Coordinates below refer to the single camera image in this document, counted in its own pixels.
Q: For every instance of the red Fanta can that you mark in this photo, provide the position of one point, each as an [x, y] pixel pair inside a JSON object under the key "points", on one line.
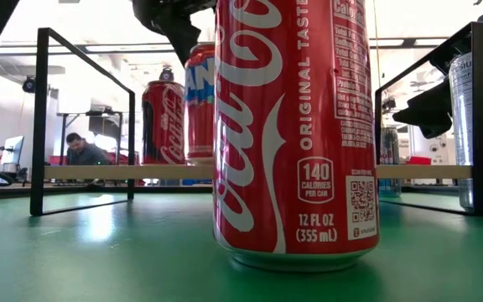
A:
{"points": [[200, 126]]}

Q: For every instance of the white monitor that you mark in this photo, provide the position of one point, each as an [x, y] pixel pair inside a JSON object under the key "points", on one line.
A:
{"points": [[14, 149]]}

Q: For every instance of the wooden shelf with black frame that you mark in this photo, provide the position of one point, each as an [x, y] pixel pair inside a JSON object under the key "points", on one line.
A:
{"points": [[120, 172]]}

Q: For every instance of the black background table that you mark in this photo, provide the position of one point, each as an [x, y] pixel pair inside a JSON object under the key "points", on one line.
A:
{"points": [[74, 114]]}

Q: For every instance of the green table mat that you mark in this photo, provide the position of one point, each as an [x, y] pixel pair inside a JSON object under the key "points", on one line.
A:
{"points": [[99, 260]]}

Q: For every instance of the blue silver Red Bull can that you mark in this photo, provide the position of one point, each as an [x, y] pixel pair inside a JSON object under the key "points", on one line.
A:
{"points": [[390, 147]]}

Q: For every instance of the Star Wars Coca-Cola can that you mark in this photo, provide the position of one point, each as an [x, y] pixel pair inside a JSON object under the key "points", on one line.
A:
{"points": [[296, 126], [166, 126]]}

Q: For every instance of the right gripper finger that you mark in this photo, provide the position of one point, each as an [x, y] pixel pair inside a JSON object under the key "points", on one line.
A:
{"points": [[430, 111], [447, 58]]}

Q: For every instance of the red storage bin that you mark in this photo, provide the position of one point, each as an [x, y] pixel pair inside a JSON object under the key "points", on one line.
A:
{"points": [[419, 160]]}

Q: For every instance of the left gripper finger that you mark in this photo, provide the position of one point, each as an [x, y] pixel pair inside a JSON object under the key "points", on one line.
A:
{"points": [[185, 40]]}

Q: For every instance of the person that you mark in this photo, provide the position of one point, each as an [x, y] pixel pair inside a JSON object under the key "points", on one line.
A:
{"points": [[83, 153]]}

